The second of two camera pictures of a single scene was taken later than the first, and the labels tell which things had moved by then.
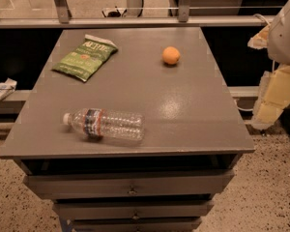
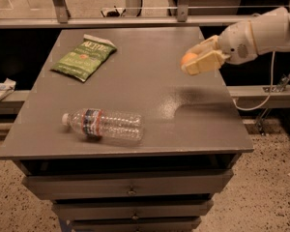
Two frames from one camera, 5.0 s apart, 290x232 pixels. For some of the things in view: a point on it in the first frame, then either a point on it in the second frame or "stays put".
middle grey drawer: (136, 210) stays put
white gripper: (285, 38) -> (237, 43)
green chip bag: (83, 61) stays put
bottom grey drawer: (138, 224) stays put
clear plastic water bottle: (96, 123) stays put
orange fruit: (170, 55) -> (188, 57)
